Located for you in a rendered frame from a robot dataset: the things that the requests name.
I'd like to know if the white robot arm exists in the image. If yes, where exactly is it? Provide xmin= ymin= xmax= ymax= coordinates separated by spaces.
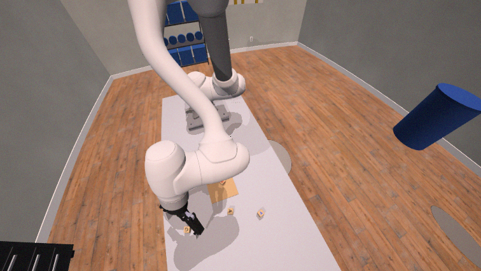
xmin=127 ymin=0 xmax=250 ymax=211

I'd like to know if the tan flat mat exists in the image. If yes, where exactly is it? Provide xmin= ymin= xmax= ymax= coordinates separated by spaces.
xmin=207 ymin=178 xmax=239 ymax=204

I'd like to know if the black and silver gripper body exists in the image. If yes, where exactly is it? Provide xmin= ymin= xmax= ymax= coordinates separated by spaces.
xmin=166 ymin=202 xmax=188 ymax=217

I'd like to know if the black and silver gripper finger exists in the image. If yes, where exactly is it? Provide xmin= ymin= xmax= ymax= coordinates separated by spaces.
xmin=159 ymin=205 xmax=173 ymax=220
xmin=176 ymin=211 xmax=204 ymax=239

